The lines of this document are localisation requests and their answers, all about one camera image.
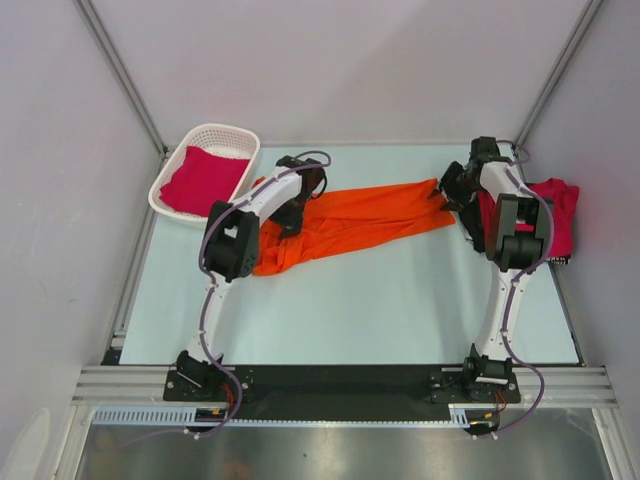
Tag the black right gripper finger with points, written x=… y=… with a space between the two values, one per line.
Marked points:
x=452 y=206
x=434 y=192

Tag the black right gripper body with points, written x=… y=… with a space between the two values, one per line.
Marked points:
x=457 y=185

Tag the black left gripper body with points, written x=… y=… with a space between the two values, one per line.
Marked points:
x=290 y=218

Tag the orange t shirt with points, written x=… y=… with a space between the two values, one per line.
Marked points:
x=347 y=221

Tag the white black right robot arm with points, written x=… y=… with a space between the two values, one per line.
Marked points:
x=517 y=240

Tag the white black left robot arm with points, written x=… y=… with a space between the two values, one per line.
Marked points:
x=229 y=252

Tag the magenta folded t shirt stack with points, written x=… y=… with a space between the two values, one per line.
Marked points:
x=564 y=199

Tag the magenta t shirt in basket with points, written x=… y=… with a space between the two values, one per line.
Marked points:
x=201 y=180

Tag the white slotted cable duct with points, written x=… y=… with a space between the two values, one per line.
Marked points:
x=211 y=416

